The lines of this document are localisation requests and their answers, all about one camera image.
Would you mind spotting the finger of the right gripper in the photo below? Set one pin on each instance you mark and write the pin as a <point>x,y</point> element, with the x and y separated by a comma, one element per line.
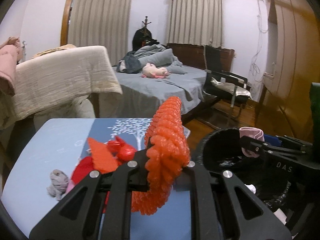
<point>262,147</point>
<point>287,142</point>

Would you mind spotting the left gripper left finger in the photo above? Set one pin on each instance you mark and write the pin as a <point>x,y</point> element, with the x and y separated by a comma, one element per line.
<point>99,207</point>

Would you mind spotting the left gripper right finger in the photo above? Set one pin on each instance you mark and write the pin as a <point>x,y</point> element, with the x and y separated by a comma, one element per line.
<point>222,207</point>

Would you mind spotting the pink sock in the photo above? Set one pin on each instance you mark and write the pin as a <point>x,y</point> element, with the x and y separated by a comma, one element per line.
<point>254,133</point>

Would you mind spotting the grey sock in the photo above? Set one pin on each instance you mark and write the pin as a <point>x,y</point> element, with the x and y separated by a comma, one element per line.
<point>58,185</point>

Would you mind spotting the orange textured mat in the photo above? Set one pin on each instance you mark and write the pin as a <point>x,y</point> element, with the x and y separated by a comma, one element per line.
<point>100,154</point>

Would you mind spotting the red plastic bag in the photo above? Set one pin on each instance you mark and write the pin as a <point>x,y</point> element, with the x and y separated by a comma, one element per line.
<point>123,151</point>

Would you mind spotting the orange spiky silicone mat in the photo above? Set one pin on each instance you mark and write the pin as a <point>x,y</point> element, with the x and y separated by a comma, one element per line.
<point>168,154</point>

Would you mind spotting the red cloth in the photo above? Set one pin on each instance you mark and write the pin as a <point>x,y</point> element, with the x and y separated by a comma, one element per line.
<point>86,166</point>

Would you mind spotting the black lined trash bin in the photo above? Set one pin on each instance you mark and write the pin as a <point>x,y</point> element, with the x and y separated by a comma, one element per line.
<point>220,150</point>

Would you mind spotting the black office chair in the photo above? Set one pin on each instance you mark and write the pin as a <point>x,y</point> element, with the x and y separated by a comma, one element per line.
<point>237,103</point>

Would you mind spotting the silver chair cushion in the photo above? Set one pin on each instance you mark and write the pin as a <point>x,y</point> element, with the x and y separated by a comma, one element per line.
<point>230,88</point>

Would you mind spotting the wooden wardrobe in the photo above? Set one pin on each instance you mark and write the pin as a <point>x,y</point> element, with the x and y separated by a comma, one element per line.
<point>284,104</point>

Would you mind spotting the wooden headboard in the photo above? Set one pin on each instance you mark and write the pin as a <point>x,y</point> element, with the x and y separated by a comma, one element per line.
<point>195,56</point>

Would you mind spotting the bed with grey sheet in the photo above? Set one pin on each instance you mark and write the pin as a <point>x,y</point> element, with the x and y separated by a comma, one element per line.
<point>142,96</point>

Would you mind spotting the beige quilt on rack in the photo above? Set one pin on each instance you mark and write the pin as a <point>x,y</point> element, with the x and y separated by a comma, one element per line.
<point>57,78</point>

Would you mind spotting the grey crumpled duvet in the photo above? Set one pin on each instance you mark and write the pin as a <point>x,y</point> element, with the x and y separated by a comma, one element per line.
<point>159,56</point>

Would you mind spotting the pink plush toy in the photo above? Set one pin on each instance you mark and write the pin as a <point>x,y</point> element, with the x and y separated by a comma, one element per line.
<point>151,71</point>

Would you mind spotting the right beige curtain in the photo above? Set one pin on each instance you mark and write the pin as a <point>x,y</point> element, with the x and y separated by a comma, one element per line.
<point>195,22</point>

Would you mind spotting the beige curtain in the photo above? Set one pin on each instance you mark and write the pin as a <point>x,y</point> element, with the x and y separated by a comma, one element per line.
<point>195,22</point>
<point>101,23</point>

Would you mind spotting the dark grey clothes pile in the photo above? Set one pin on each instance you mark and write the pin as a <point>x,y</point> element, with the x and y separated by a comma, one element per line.
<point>129,64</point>

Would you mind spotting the coat stand with black coat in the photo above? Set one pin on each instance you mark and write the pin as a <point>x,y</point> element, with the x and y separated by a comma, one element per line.
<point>143,37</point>

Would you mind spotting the pink jacket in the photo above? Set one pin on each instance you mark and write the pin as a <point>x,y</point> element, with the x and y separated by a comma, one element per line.
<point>11,54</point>

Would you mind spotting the left beige curtain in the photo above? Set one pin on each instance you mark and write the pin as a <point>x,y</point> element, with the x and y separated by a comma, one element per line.
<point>101,23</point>

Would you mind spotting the pink paper tag with string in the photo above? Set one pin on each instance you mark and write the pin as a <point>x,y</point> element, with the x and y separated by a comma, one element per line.
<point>70,186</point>

